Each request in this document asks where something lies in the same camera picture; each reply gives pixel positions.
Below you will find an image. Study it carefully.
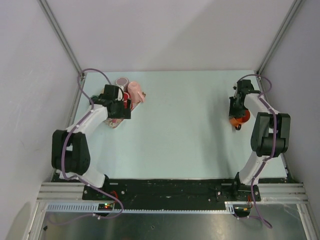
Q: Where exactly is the pink mug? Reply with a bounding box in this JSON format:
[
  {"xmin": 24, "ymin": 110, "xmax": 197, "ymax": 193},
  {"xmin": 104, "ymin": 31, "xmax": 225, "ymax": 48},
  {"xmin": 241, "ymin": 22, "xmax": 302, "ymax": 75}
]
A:
[{"xmin": 127, "ymin": 81, "xmax": 145, "ymax": 104}]

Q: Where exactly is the floral serving tray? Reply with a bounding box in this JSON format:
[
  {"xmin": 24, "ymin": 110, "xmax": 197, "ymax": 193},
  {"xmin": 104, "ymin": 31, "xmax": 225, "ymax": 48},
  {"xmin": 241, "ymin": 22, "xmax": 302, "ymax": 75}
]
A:
[{"xmin": 104, "ymin": 100, "xmax": 142, "ymax": 129}]

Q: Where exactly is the orange mug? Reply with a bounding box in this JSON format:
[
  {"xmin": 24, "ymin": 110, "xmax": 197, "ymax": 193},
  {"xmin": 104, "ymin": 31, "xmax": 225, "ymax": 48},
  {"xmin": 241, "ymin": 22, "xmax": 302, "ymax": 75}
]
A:
[{"xmin": 229, "ymin": 110, "xmax": 251, "ymax": 131}]

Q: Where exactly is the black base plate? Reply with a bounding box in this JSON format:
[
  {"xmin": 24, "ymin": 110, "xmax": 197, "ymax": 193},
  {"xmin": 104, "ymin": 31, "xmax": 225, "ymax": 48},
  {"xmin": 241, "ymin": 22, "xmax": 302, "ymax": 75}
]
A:
[{"xmin": 82, "ymin": 178, "xmax": 262, "ymax": 211}]

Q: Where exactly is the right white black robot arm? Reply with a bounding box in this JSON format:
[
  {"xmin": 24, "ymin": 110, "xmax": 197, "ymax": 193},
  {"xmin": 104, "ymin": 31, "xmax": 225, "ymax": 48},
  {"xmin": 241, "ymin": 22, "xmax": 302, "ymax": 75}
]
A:
[{"xmin": 228, "ymin": 77, "xmax": 291, "ymax": 201}]

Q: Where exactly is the right aluminium corner post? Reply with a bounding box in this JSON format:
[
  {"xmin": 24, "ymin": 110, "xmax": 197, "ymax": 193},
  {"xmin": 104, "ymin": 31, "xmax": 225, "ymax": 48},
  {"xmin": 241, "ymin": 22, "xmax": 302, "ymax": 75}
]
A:
[{"xmin": 255, "ymin": 0, "xmax": 306, "ymax": 75}]

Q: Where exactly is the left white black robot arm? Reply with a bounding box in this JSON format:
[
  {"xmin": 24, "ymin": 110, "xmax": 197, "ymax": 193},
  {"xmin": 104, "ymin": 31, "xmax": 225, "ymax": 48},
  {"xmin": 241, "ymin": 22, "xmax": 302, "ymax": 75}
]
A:
[{"xmin": 51, "ymin": 84, "xmax": 131, "ymax": 200}]

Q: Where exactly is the aluminium frame rail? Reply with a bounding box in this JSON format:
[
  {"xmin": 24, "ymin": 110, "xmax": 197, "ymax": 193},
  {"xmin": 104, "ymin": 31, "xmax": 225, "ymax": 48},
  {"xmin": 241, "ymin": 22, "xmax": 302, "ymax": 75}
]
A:
[{"xmin": 37, "ymin": 182, "xmax": 85, "ymax": 202}]

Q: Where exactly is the red mug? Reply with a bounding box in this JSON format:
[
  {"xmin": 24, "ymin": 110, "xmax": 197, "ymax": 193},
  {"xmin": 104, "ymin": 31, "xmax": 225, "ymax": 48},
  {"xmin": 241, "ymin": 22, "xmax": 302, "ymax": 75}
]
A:
[{"xmin": 123, "ymin": 92, "xmax": 130, "ymax": 102}]

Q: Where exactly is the white slotted cable duct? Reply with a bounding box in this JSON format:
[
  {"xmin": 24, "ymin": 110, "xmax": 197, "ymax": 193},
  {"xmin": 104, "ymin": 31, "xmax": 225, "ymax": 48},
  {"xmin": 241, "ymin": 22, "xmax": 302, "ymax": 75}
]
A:
[{"xmin": 46, "ymin": 202, "xmax": 235, "ymax": 214}]

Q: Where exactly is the aluminium corner post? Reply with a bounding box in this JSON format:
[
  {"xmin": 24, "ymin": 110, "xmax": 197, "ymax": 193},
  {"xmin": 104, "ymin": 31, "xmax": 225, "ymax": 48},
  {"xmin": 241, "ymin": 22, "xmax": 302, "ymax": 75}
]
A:
[
  {"xmin": 37, "ymin": 0, "xmax": 82, "ymax": 74},
  {"xmin": 255, "ymin": 0, "xmax": 306, "ymax": 75}
]

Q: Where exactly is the left aluminium corner post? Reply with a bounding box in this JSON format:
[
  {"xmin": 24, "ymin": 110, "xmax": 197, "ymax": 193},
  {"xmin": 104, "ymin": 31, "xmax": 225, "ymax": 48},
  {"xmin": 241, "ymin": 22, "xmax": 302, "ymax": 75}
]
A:
[{"xmin": 37, "ymin": 0, "xmax": 82, "ymax": 74}]

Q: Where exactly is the purple mug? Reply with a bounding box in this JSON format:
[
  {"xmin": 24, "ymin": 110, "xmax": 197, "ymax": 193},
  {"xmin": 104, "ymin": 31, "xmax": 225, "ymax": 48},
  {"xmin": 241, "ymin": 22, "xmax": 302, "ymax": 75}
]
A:
[{"xmin": 115, "ymin": 77, "xmax": 130, "ymax": 92}]

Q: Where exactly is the green mug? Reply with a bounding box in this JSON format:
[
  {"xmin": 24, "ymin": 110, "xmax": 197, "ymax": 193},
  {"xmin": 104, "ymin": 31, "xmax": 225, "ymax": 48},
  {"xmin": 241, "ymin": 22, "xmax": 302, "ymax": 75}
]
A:
[{"xmin": 90, "ymin": 95, "xmax": 99, "ymax": 101}]

